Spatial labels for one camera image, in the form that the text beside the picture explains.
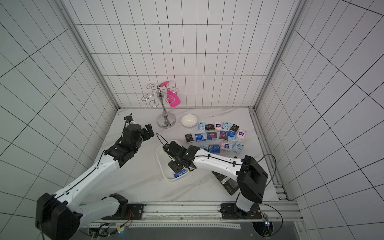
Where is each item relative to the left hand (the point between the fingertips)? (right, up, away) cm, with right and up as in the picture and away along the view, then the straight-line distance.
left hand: (143, 130), depth 81 cm
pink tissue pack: (+49, -11, +13) cm, 52 cm away
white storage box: (+10, -19, +7) cm, 22 cm away
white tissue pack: (+57, -12, +13) cm, 60 cm away
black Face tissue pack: (+58, 0, +23) cm, 62 cm away
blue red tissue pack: (+41, -5, +19) cm, 45 cm away
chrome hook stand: (+7, +6, +29) cm, 30 cm away
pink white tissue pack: (+61, -4, +19) cm, 64 cm away
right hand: (+16, -19, -1) cm, 25 cm away
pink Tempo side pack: (+46, +1, +24) cm, 52 cm away
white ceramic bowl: (+25, +5, +25) cm, 36 cm away
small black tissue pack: (+40, +1, +25) cm, 47 cm away
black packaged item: (+48, -30, -2) cm, 57 cm away
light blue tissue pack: (+34, +1, +25) cm, 42 cm away
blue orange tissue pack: (+49, -5, +19) cm, 53 cm away
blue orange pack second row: (+42, -13, +13) cm, 46 cm away
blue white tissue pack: (+33, -6, +18) cm, 38 cm away
